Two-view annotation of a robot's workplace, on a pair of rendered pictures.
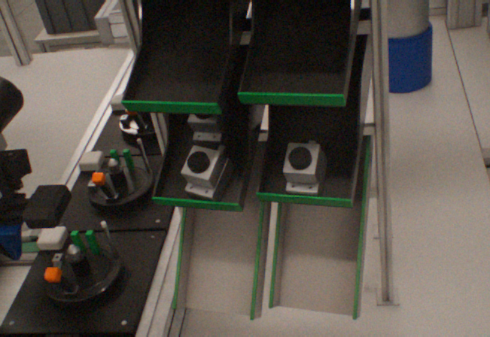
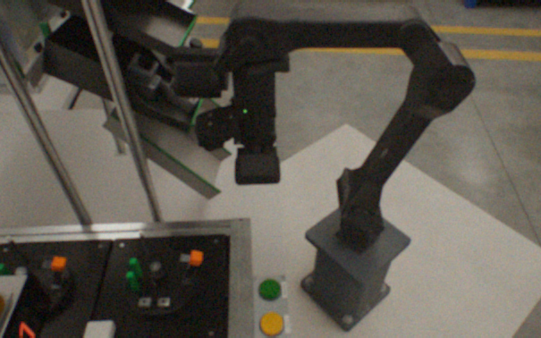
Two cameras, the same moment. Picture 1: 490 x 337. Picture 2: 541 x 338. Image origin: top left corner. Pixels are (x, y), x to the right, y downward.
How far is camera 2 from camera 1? 107 cm
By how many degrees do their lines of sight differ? 75
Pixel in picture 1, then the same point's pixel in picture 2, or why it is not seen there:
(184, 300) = (208, 194)
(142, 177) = (33, 266)
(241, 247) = (184, 147)
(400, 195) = (89, 143)
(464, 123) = not seen: hidden behind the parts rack
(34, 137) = not seen: outside the picture
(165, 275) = (164, 232)
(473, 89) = not seen: outside the picture
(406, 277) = not seen: hidden behind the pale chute
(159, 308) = (199, 227)
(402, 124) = (7, 142)
